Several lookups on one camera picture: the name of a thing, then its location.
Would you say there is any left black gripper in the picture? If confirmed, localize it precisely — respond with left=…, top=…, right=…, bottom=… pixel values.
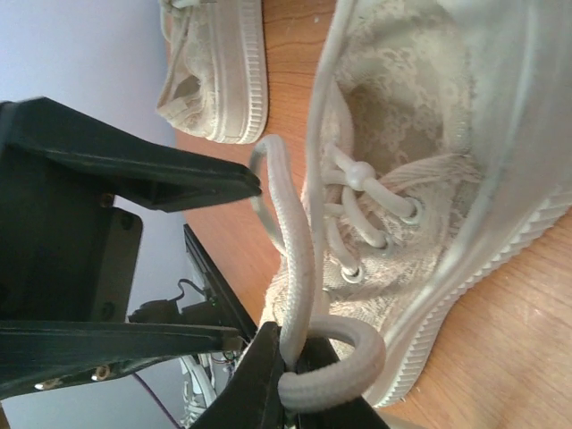
left=1, top=97, right=262, bottom=400

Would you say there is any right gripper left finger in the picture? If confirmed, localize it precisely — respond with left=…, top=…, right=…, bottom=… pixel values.
left=192, top=323, right=285, bottom=429

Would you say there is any white lace sneaker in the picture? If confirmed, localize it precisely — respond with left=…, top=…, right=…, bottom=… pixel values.
left=249, top=1, right=571, bottom=410
left=156, top=0, right=269, bottom=145

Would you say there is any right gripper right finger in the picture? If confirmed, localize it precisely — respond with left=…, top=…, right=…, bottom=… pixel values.
left=292, top=338, right=388, bottom=428

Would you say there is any black aluminium frame rail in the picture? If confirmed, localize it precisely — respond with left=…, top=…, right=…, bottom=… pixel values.
left=183, top=224, right=257, bottom=341

